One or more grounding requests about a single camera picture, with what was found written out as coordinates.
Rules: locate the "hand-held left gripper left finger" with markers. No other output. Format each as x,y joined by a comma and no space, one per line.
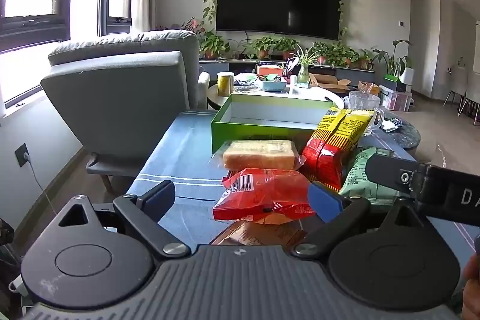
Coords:
161,198

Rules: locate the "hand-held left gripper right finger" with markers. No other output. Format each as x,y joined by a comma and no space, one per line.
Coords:
324,200

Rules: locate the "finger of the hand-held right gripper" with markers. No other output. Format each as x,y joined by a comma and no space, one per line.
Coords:
386,170

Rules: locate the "green snack packet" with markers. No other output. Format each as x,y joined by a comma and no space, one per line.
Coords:
360,177

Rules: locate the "red yellow snack packet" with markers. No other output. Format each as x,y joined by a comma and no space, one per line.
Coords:
330,151

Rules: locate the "orange snack packet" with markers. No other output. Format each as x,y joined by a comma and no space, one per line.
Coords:
255,235

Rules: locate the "clear bread slice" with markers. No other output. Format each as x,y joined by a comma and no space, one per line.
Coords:
258,155

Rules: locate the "green cardboard box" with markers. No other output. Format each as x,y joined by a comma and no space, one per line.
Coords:
232,134

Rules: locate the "person's right hand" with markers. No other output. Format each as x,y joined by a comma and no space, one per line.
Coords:
473,290

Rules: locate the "dark marble round table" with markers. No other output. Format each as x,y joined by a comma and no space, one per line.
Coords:
407,134

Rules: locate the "blue striped tablecloth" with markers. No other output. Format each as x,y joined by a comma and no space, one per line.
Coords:
187,162

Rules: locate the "crumpled white wrapper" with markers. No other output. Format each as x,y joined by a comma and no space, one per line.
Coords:
392,125

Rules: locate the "clear plastic storage box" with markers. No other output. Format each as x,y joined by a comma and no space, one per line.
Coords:
395,98

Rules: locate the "green black box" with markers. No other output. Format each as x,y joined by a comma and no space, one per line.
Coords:
393,83

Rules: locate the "large plant in white pot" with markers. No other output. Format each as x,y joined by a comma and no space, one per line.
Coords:
407,74

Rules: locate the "grey armchair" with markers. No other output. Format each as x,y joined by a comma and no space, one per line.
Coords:
123,106

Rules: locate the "white round table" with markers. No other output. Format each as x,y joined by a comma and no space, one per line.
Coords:
318,95

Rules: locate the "grey dining chair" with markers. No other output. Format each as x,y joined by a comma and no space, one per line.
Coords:
455,82
473,91

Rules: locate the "open cardboard box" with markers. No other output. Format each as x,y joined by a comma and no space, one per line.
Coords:
330,82

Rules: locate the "potted green plant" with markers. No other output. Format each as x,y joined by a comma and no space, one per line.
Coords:
212,44
262,44
364,59
325,50
285,44
347,54

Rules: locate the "white cup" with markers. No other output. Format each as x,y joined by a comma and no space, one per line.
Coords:
293,80

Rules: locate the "teal plastic basket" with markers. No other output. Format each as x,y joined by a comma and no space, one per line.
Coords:
272,84

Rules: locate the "yellow can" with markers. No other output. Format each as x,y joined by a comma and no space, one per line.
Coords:
225,84

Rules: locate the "spider plant in glass vase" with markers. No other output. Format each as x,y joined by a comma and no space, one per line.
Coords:
304,61

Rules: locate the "orange box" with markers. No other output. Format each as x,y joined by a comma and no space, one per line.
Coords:
270,70

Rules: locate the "grey television cabinet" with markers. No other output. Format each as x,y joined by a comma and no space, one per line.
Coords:
240,67

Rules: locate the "red flower decoration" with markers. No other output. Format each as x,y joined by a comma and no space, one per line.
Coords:
192,24

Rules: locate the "black wall socket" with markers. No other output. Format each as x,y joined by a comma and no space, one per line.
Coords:
21,155

